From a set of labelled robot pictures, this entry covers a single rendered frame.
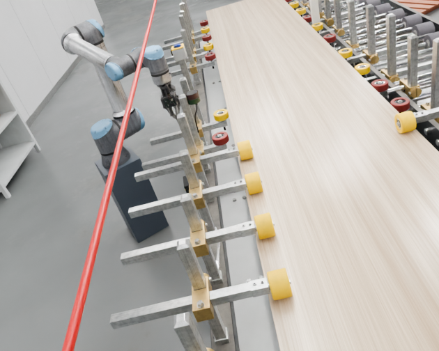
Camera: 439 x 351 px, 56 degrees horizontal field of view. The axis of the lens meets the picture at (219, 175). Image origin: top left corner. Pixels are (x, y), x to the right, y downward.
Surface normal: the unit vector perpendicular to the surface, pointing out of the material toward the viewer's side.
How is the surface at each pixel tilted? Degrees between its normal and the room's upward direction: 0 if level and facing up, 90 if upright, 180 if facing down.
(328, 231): 0
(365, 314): 0
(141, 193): 90
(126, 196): 90
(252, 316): 0
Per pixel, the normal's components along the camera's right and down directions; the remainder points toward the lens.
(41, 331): -0.25, -0.80
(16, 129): 0.02, 0.57
